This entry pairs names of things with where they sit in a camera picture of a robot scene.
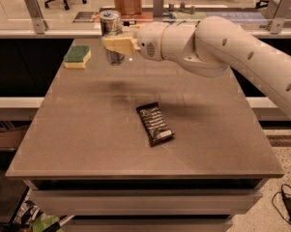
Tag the middle metal glass bracket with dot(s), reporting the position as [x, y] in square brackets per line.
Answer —
[158, 8]

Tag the silver blue redbull can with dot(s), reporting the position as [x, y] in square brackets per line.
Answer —
[111, 25]

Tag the dark snack bar wrapper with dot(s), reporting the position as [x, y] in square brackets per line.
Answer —
[154, 123]

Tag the left metal glass bracket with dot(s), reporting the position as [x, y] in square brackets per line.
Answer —
[34, 10]

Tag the brown cardboard box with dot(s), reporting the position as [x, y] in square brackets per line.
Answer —
[128, 7]

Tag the green yellow sponge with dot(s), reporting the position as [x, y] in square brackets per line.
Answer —
[77, 57]

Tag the green bag under table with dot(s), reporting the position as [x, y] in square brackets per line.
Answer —
[46, 224]

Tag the metal glass bracket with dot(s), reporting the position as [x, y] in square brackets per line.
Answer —
[34, 10]
[276, 23]
[158, 8]

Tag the upper table drawer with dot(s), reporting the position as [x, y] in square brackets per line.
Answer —
[146, 202]

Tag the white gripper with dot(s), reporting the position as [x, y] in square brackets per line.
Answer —
[149, 41]

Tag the table drawer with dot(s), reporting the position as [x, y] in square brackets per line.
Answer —
[149, 225]
[146, 202]

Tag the lower table drawer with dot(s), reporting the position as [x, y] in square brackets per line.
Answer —
[149, 225]

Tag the right metal glass bracket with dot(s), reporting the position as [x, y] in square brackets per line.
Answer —
[276, 23]

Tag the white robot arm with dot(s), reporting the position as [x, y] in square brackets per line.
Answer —
[208, 48]

